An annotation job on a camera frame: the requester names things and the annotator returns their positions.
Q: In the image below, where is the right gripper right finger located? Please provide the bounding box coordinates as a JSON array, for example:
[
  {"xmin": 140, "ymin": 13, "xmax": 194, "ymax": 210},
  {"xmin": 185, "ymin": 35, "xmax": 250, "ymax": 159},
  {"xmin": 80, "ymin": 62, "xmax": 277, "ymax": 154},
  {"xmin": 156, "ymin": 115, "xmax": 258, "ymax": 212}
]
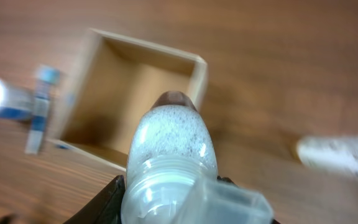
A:
[{"xmin": 216, "ymin": 175, "xmax": 281, "ymax": 224}]

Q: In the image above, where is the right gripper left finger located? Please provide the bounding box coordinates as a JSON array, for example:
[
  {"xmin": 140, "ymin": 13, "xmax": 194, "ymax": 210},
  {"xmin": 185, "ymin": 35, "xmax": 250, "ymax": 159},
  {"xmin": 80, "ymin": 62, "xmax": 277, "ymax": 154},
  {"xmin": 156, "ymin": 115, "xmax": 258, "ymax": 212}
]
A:
[{"xmin": 64, "ymin": 175, "xmax": 126, "ymax": 224}]

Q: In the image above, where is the white floral squeeze tube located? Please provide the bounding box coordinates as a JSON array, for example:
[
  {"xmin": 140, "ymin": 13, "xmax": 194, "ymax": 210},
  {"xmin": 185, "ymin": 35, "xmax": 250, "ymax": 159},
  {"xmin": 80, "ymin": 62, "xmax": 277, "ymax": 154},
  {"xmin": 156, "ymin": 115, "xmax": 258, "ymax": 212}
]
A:
[{"xmin": 293, "ymin": 136, "xmax": 358, "ymax": 179}]

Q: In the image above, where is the white jar blue label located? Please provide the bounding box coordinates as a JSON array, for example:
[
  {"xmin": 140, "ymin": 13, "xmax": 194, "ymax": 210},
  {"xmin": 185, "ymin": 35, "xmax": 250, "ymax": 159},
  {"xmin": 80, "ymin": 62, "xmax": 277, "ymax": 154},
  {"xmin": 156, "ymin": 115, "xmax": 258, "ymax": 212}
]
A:
[{"xmin": 0, "ymin": 79, "xmax": 34, "ymax": 121}]

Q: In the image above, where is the blue disposable razor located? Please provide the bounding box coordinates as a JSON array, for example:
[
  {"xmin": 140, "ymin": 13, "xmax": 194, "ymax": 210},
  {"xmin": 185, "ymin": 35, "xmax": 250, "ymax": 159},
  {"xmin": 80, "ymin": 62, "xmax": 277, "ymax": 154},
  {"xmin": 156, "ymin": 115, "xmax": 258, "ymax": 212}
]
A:
[{"xmin": 55, "ymin": 144, "xmax": 71, "ymax": 150}]

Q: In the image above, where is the open beige cardboard box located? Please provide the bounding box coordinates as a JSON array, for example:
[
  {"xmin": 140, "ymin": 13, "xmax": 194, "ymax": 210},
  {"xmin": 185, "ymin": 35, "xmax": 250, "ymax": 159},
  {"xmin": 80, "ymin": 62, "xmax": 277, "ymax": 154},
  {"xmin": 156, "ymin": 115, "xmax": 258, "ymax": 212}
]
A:
[{"xmin": 52, "ymin": 29, "xmax": 208, "ymax": 170}]

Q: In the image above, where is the blue white toothbrush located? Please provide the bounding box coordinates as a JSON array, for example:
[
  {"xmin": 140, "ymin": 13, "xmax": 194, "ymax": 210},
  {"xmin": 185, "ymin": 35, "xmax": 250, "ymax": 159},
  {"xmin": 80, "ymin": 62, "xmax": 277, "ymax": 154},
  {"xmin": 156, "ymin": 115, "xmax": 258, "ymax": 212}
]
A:
[{"xmin": 25, "ymin": 65, "xmax": 60, "ymax": 154}]

